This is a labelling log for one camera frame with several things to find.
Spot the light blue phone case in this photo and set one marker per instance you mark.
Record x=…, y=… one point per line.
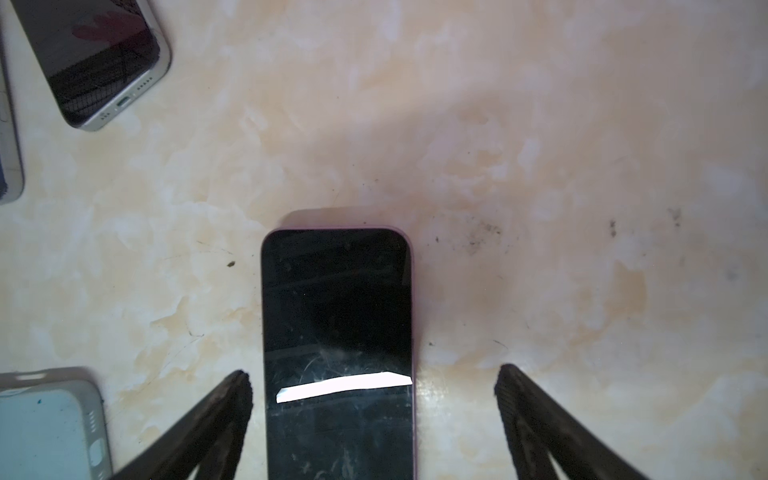
x=53, y=426

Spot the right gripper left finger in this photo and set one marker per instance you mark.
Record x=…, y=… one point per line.
x=206, y=443

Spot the black phone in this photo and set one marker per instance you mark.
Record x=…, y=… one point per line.
x=12, y=173
x=98, y=56
x=338, y=354

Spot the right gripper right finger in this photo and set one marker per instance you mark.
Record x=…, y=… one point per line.
x=540, y=434

